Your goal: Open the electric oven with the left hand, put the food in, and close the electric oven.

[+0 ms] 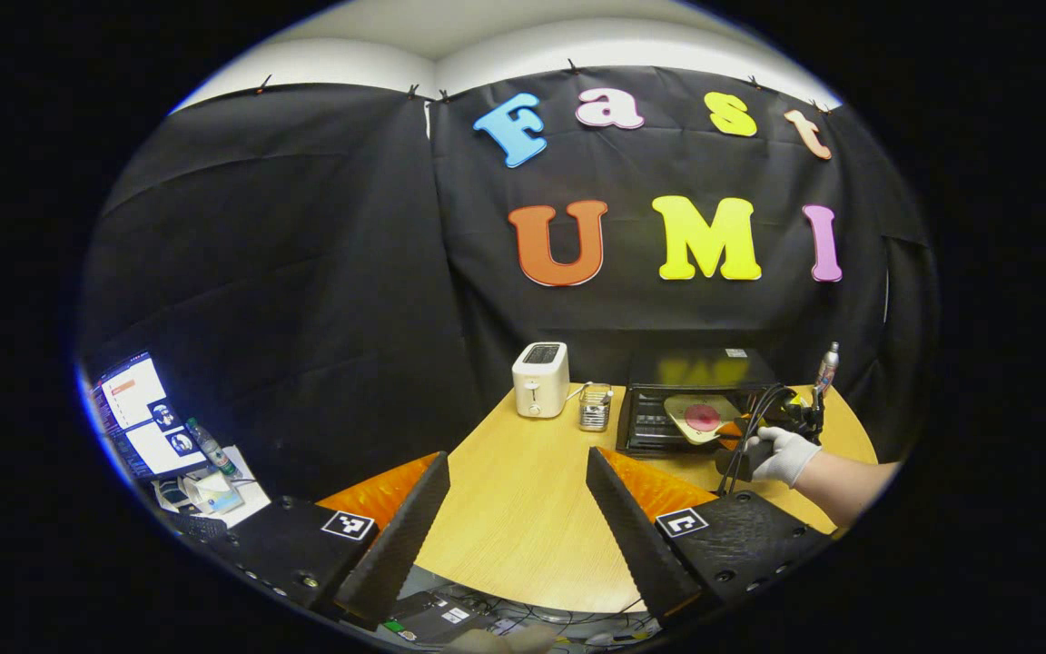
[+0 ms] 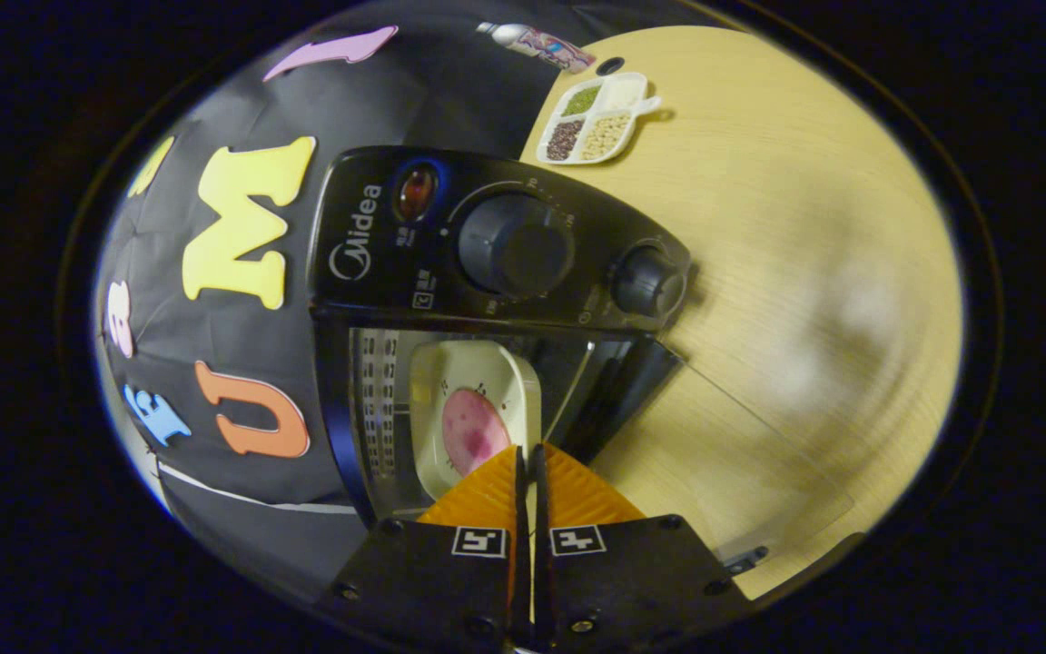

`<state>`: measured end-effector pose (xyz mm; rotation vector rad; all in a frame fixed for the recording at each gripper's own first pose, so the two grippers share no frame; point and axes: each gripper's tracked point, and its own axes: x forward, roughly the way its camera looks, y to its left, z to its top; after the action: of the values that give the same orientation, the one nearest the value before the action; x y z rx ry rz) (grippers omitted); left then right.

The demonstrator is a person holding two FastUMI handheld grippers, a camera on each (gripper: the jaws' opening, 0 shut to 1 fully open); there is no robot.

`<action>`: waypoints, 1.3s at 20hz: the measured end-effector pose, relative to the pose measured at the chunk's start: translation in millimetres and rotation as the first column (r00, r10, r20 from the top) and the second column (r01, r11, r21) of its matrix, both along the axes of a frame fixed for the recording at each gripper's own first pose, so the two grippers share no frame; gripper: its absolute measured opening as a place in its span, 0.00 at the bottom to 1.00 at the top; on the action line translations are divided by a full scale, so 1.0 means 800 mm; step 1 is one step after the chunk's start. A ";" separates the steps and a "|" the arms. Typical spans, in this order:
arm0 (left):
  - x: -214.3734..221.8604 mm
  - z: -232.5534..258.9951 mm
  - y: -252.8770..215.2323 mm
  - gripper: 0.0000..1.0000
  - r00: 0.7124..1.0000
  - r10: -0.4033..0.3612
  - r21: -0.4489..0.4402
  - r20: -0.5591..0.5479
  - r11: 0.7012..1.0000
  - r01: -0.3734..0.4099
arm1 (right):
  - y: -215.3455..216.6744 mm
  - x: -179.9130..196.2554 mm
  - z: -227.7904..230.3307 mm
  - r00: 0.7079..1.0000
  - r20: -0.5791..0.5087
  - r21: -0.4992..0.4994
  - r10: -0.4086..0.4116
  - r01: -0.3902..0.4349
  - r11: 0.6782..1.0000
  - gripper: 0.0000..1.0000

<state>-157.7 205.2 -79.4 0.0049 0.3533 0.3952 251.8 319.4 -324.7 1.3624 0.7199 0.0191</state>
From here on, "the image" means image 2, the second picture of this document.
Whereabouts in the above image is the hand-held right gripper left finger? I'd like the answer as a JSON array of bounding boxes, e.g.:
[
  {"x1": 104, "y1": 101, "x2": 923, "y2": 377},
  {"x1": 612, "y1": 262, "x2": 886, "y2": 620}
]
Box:
[{"x1": 316, "y1": 443, "x2": 525, "y2": 653}]

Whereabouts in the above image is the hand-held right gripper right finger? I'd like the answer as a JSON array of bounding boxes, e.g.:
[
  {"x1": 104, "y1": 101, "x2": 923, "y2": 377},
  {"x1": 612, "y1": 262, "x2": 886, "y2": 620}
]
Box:
[{"x1": 532, "y1": 442, "x2": 755, "y2": 653}]

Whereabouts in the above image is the pink meat slice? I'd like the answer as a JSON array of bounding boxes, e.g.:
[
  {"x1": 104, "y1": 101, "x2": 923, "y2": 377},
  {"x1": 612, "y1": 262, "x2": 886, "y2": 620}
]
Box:
[{"x1": 441, "y1": 388, "x2": 513, "y2": 479}]

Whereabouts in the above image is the cream square plate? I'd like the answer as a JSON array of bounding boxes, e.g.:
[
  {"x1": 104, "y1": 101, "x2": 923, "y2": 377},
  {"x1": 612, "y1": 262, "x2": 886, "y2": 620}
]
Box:
[{"x1": 409, "y1": 340, "x2": 543, "y2": 502}]

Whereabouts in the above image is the black electric oven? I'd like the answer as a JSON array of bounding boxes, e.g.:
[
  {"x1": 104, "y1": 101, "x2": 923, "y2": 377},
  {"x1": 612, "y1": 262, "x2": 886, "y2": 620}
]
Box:
[{"x1": 308, "y1": 145, "x2": 855, "y2": 555}]

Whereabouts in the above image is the white divided dish with grains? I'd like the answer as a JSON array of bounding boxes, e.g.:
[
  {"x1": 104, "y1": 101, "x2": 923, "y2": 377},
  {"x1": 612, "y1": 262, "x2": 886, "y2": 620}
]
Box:
[{"x1": 537, "y1": 73, "x2": 662, "y2": 166}]

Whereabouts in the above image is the silver printed bottle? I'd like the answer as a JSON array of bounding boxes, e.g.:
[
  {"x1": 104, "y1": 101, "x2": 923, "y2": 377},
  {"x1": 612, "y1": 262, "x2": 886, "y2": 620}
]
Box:
[{"x1": 478, "y1": 22, "x2": 597, "y2": 74}]

